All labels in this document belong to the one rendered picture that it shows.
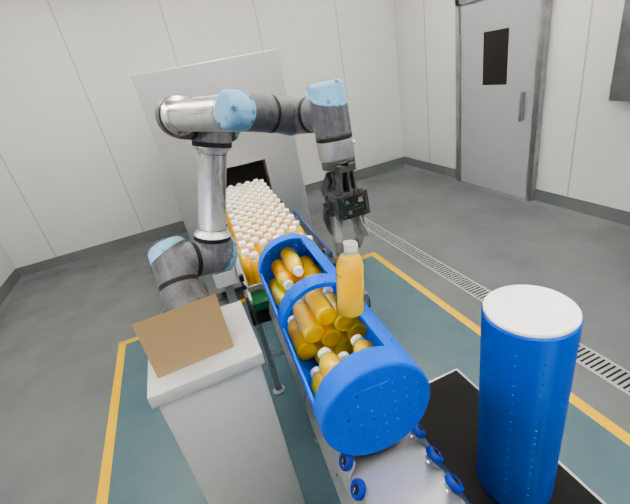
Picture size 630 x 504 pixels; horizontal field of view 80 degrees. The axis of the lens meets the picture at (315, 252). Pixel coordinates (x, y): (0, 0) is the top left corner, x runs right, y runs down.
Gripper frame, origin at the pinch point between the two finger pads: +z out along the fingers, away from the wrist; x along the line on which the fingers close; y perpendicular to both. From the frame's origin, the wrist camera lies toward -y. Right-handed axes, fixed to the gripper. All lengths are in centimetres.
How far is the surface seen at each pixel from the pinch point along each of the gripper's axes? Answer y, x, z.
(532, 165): -261, 304, 91
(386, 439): 15, -4, 48
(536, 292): -11, 65, 42
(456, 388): -59, 65, 129
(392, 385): 15.5, -0.3, 30.8
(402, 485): 23, -4, 54
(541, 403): 7, 52, 70
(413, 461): 18, 1, 54
